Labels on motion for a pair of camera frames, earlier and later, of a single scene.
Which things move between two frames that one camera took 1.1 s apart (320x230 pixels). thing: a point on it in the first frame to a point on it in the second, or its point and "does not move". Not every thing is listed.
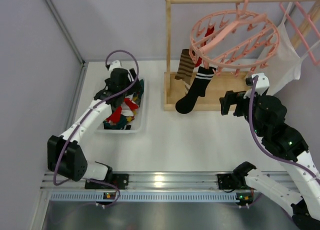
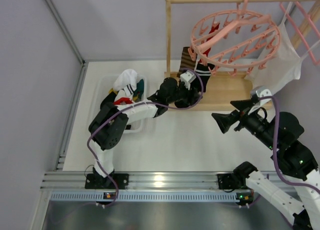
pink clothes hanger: x=311 y=22 does not move
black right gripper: x=231 y=103 to x=240 y=117
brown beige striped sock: x=186 y=68 does not move
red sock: x=199 y=61 to x=214 y=27
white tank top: x=284 y=62 does not move
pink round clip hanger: x=238 y=41 does not move
